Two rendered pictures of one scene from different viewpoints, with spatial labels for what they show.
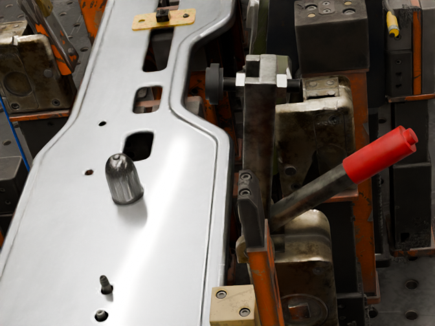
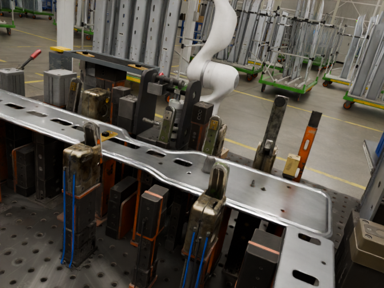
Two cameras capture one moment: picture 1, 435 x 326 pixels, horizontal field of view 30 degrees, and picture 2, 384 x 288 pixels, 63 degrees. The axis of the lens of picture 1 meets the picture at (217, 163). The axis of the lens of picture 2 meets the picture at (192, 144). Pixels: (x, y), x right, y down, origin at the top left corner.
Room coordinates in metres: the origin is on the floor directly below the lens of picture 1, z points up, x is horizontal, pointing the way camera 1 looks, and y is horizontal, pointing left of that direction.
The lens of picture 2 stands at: (0.57, 0.87, 1.39)
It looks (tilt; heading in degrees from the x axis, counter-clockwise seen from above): 23 degrees down; 278
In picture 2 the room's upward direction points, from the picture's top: 10 degrees clockwise
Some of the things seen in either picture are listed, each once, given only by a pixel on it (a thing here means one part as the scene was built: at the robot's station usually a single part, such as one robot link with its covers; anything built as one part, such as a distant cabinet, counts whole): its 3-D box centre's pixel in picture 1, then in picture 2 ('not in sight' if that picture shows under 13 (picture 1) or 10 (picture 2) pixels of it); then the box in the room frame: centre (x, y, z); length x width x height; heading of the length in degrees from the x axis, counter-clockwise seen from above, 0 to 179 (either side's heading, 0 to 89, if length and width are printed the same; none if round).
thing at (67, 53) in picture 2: not in sight; (111, 61); (1.12, -0.34, 1.16); 0.37 x 0.14 x 0.02; 169
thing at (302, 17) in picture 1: (342, 169); (194, 160); (0.70, -0.14, 0.91); 0.07 x 0.05 x 0.42; 79
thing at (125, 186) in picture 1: (123, 180); (209, 165); (0.62, 0.09, 1.02); 0.03 x 0.03 x 0.07
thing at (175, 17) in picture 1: (163, 16); (105, 134); (0.96, 0.03, 1.01); 0.08 x 0.04 x 0.01; 80
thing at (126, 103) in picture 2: not in sight; (128, 146); (0.95, -0.17, 0.89); 0.13 x 0.11 x 0.38; 79
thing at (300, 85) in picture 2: not in sight; (298, 54); (-0.39, -6.96, 0.88); 1.91 x 1.00 x 1.76; 73
